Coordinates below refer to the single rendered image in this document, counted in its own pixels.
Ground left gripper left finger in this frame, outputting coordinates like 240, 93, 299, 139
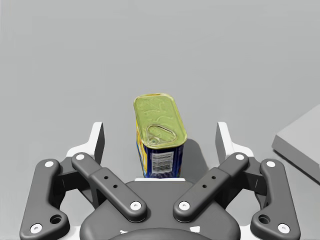
19, 121, 148, 240

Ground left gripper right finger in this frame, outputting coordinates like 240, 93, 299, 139
172, 121, 302, 240

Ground green and blue rectangular can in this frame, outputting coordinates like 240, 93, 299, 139
133, 92, 188, 179

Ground grey stand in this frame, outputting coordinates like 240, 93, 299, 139
271, 103, 320, 184

